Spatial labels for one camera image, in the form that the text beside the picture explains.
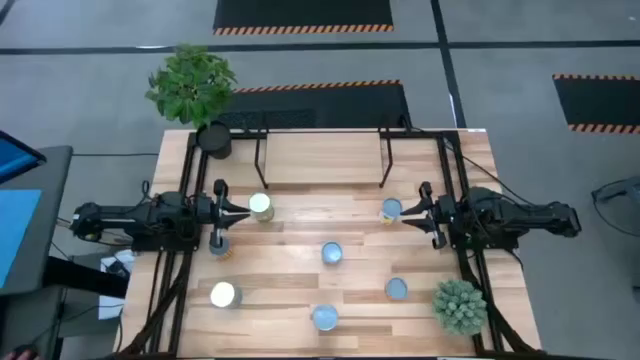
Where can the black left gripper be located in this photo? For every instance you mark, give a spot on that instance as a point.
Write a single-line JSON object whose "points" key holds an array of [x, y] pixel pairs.
{"points": [[207, 210]]}

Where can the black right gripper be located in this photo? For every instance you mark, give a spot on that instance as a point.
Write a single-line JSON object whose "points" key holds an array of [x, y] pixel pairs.
{"points": [[442, 212]]}

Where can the pears label tin can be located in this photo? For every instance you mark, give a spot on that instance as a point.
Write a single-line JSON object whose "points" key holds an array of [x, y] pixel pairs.
{"points": [[260, 204]]}

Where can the white red-yellow label tin can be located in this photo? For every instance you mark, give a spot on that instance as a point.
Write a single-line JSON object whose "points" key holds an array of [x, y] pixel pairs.
{"points": [[391, 208]]}

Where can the orange spotted label tin can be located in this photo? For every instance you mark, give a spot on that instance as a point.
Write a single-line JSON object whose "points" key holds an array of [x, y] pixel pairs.
{"points": [[226, 255]]}

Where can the pale label tin can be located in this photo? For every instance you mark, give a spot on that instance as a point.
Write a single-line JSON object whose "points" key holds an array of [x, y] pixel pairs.
{"points": [[396, 288]]}

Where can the tomatoes label tin can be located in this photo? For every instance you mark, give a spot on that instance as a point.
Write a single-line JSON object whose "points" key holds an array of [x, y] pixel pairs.
{"points": [[224, 295]]}

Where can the blue red label tin can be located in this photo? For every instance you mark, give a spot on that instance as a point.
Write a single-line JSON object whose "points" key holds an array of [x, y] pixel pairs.
{"points": [[325, 317]]}

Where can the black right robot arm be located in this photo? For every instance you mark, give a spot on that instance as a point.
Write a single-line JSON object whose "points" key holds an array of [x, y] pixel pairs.
{"points": [[525, 215]]}

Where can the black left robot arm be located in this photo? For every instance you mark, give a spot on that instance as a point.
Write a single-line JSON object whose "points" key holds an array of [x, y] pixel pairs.
{"points": [[125, 217]]}

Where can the wooden shelf black metal legs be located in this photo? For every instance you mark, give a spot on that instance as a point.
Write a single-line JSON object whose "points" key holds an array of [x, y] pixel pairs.
{"points": [[322, 160]]}

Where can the small pale green succulent plant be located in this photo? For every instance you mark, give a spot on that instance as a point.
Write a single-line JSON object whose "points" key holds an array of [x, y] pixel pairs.
{"points": [[459, 306]]}

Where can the black hazard-striped floor mat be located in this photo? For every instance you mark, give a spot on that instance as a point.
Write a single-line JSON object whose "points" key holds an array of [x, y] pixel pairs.
{"points": [[600, 102], [360, 107], [300, 12]]}

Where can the leafy green plant black pot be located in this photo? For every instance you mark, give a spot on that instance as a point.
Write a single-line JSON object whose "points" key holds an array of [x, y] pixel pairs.
{"points": [[192, 85]]}

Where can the white paper sheets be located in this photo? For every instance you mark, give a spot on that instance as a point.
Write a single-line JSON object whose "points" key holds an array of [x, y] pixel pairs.
{"points": [[107, 306]]}

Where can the black desk crossbar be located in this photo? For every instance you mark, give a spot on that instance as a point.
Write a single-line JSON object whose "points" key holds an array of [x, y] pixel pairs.
{"points": [[85, 277]]}

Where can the grey desk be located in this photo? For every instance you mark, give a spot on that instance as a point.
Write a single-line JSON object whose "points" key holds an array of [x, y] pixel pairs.
{"points": [[55, 210]]}

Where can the blue sheet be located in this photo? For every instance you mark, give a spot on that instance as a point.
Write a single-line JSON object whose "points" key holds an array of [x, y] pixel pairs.
{"points": [[17, 235]]}

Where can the computer monitor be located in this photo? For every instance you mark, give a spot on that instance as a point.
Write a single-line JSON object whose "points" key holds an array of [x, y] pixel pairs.
{"points": [[17, 157]]}

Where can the person's hand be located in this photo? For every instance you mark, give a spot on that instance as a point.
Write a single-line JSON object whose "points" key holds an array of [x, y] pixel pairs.
{"points": [[20, 355]]}

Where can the black aluminium table frame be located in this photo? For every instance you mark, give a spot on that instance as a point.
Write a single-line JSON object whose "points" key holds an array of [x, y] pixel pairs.
{"points": [[420, 134]]}

